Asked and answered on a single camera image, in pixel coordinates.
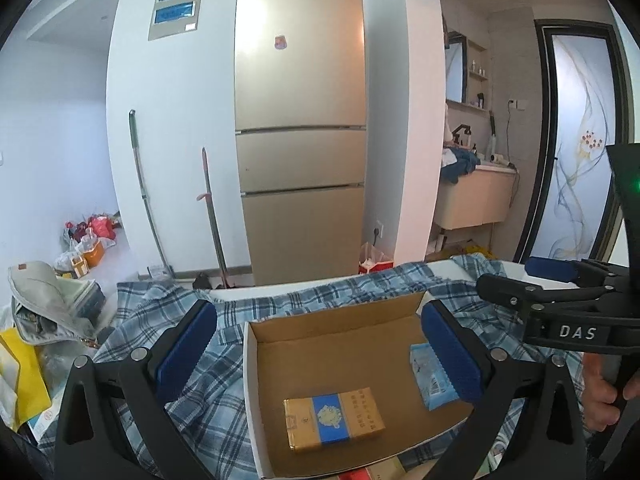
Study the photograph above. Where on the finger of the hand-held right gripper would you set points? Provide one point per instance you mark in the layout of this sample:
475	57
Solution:
550	270
500	287

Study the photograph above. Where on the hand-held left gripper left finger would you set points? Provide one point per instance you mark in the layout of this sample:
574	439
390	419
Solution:
185	350

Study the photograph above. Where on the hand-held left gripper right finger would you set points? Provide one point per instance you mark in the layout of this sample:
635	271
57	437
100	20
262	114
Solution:
452	355

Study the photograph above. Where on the cardboard box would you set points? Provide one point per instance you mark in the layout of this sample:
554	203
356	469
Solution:
340	360

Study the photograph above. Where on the person's right hand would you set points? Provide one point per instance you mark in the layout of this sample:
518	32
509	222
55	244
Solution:
597	395

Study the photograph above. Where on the blue tissue pack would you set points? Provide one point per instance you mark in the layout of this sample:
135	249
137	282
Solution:
425	380

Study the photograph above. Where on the blue plaid blanket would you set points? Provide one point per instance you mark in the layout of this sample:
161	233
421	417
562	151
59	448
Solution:
220	375

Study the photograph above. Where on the beige vanity cabinet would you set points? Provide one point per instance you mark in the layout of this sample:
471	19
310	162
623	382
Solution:
475	200

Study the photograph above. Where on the floral glass door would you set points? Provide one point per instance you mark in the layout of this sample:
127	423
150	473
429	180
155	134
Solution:
575	160

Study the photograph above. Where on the red white paper bag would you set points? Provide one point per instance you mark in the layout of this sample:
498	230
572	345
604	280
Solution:
375	262

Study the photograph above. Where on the white hair dryer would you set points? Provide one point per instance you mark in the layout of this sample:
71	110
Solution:
500	159

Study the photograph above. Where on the blue clothes pile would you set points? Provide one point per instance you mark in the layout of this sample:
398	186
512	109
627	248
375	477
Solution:
462	165

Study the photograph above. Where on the gold box with blue band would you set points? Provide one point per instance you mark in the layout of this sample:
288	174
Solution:
305	425

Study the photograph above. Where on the gold box with red band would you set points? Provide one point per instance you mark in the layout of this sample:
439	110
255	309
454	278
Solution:
367	475

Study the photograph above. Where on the red plastic bag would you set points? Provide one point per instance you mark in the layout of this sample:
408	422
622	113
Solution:
102	227

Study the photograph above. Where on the grey fabric bag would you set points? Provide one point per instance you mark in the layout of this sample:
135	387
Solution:
45	295

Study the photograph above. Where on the black faucet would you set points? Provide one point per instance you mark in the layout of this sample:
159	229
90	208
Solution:
462	135

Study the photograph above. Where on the yellow bag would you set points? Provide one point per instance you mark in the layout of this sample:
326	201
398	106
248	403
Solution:
20	375

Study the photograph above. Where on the bathroom mirror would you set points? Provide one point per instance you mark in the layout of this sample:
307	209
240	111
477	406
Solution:
455	75

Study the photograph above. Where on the gold refrigerator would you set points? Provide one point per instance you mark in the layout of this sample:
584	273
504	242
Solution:
300	110

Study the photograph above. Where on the red fridge magnet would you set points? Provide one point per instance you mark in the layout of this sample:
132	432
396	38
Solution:
281	42

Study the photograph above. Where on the white wall socket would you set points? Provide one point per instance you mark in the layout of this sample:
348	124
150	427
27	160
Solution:
378	231

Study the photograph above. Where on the wall electrical panel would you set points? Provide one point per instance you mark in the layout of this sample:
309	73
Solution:
175	20

